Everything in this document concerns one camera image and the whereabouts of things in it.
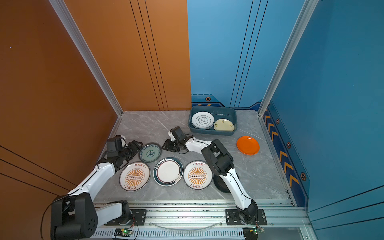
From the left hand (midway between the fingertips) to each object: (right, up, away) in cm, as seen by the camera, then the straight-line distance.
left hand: (140, 144), depth 88 cm
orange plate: (+68, -3, +12) cm, 70 cm away
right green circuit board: (+60, -40, -18) cm, 74 cm away
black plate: (+47, -22, -5) cm, 52 cm away
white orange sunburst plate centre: (+34, -18, -1) cm, 39 cm away
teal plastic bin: (+51, +22, +32) cm, 64 cm away
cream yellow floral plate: (+54, +12, +23) cm, 60 cm away
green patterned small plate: (+3, -7, +9) cm, 11 cm away
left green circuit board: (-2, -40, -17) cm, 44 cm away
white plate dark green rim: (+16, -17, +2) cm, 24 cm away
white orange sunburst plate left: (-3, -19, -1) cm, 19 cm away
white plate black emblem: (+38, +15, +25) cm, 48 cm away
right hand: (+11, -4, +9) cm, 15 cm away
